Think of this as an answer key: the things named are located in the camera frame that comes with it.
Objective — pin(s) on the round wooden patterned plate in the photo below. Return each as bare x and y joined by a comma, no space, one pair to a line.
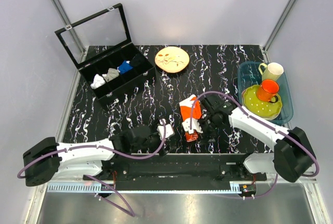
172,59

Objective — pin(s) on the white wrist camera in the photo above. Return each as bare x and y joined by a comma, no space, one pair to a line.
165,129
191,125

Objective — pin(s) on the yellow-green dotted plate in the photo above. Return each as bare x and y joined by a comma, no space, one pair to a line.
264,109

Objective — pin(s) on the white rolled underwear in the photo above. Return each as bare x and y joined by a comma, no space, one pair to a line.
97,81

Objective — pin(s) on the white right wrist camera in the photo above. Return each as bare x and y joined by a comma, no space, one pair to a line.
191,125

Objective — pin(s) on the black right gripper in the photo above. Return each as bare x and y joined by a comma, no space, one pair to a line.
205,135

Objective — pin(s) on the black rolled underwear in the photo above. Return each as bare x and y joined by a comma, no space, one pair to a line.
137,60

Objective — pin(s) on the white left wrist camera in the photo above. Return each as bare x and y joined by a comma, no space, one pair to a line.
165,129

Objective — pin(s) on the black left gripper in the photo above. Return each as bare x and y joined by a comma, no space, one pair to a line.
163,152

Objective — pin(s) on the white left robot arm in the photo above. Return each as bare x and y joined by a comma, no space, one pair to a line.
49,159

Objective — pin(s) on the cream yellow-handled mug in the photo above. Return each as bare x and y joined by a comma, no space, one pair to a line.
271,71

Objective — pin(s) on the left aluminium frame post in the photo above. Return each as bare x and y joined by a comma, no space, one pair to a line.
66,21

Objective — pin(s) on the orange mug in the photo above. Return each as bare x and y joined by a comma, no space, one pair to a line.
267,91

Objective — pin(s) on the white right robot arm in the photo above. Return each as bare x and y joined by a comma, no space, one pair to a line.
291,153

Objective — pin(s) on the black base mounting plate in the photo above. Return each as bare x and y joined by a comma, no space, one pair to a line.
177,170

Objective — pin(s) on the black compartment box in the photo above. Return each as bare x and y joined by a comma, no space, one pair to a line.
107,43

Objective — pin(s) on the grey rolled underwear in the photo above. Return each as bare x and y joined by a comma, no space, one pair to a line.
111,74

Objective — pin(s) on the blue transparent plastic bin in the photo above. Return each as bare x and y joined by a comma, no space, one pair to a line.
250,76

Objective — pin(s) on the aluminium frame post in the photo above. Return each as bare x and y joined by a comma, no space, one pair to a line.
279,24
66,21

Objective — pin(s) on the blue rolled underwear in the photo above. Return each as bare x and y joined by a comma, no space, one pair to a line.
124,67

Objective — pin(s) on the right aluminium frame post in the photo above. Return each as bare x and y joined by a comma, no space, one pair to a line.
279,24

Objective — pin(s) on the orange underwear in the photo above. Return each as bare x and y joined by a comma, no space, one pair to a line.
186,112

